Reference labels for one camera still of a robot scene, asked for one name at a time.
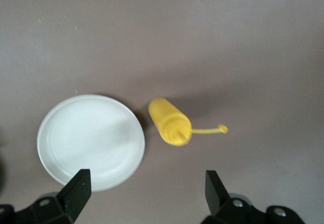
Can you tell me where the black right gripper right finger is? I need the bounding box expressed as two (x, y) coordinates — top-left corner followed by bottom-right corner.
(201, 170), (307, 224)

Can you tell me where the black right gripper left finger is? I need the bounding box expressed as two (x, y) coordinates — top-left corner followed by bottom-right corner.
(0, 168), (92, 224)

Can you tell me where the yellow squeeze bottle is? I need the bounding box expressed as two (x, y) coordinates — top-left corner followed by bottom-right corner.
(148, 97), (228, 146)

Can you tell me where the beige round plate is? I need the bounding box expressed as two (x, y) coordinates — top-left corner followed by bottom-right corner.
(37, 94), (146, 192)

